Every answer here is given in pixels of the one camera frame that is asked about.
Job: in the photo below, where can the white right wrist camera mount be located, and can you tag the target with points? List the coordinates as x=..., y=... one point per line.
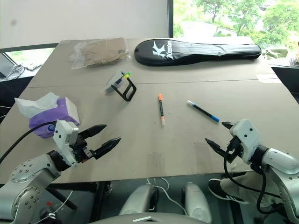
x=246, y=137

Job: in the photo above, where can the black racket bag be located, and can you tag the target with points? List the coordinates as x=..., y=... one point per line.
x=194, y=52

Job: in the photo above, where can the blue marker pen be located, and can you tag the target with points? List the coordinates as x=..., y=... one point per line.
x=203, y=111

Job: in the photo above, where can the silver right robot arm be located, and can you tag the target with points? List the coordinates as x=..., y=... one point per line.
x=282, y=168

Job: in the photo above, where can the black window post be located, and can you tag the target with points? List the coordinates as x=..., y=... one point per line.
x=170, y=18

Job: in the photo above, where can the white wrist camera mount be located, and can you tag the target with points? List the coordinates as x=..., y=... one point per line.
x=246, y=137
x=63, y=140

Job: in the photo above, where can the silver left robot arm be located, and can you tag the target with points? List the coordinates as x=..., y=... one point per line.
x=28, y=172

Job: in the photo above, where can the purple tissue pack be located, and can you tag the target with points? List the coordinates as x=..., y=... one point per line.
x=58, y=112

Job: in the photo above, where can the black metal stand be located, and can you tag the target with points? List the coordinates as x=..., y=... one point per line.
x=130, y=92

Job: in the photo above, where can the black table frame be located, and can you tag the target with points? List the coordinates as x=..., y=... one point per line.
x=77, y=187

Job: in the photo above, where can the black side desk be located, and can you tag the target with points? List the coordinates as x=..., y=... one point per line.
x=287, y=81

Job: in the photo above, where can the silver robot leg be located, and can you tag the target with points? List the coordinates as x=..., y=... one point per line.
x=140, y=198
x=196, y=203

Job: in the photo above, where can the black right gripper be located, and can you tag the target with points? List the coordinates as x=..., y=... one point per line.
x=234, y=149

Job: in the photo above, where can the orange marker pen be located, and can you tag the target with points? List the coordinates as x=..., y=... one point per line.
x=161, y=109

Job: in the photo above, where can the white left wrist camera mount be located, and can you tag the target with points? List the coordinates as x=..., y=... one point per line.
x=63, y=140

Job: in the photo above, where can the yellow-green small object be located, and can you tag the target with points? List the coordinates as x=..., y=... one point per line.
x=126, y=75

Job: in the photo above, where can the clear bag with beige cloth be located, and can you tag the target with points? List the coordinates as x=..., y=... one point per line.
x=102, y=52

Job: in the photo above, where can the crumpled green cloth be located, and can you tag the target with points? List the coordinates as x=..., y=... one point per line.
x=274, y=54

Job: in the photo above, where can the black white sneaker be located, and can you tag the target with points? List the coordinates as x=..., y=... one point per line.
x=222, y=190

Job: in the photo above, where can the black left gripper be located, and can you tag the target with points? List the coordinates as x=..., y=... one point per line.
x=80, y=151

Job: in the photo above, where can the grey robot torso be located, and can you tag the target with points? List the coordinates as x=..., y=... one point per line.
x=149, y=219

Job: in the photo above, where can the beige trouser leg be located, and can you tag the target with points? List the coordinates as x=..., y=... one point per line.
x=243, y=184

